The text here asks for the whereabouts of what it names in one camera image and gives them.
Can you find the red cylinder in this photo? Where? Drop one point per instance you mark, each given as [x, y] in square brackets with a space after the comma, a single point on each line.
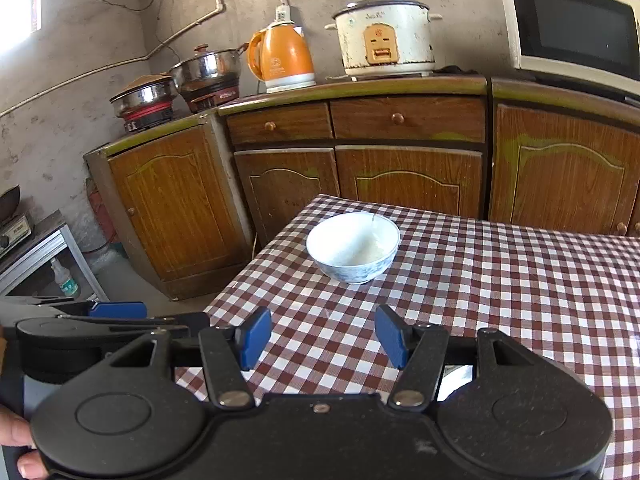
[102, 215]

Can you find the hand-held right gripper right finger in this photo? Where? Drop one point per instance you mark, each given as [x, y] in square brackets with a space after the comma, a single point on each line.
[392, 337]

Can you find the metal shelf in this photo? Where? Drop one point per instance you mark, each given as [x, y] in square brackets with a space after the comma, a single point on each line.
[45, 250]

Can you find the white power strip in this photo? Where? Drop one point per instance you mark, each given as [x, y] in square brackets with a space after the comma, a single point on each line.
[283, 14]

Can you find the cream microwave oven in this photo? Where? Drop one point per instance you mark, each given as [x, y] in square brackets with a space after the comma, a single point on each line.
[575, 30]

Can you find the white rice cooker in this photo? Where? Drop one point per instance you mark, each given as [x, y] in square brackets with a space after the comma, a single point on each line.
[380, 35]

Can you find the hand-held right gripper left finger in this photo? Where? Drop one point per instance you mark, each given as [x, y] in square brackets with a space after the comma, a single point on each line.
[255, 337]

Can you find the small blue patterned porcelain bowl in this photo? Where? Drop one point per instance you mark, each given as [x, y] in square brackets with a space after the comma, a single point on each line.
[350, 245]

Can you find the wooden cabinet with drawers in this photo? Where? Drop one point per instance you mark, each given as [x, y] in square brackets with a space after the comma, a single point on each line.
[400, 120]

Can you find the red white checked tablecloth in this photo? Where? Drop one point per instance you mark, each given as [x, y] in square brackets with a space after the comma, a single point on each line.
[500, 285]

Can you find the steel pot brown lid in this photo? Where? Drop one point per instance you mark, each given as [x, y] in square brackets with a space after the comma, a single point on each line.
[142, 97]

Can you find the bright window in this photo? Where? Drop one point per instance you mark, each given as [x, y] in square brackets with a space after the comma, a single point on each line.
[20, 0]

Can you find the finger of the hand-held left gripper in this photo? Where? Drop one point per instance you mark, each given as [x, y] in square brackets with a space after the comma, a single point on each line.
[185, 325]
[120, 310]

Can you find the wooden single-door cabinet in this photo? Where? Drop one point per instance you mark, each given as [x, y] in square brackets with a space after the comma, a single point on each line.
[170, 210]

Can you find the white bottle green label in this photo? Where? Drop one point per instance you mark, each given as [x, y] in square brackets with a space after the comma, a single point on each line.
[65, 282]

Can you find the red electric hot plate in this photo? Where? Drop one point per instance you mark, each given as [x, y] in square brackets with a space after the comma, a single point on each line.
[210, 97]
[147, 119]

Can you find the gas stove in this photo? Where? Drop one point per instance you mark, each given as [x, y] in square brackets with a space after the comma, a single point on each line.
[15, 232]

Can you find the dark wok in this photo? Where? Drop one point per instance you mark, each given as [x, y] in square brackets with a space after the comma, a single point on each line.
[9, 202]

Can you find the person's left hand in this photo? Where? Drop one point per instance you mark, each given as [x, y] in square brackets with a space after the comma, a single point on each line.
[12, 427]

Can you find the orange electric kettle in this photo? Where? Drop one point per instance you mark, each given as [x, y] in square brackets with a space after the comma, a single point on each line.
[285, 60]

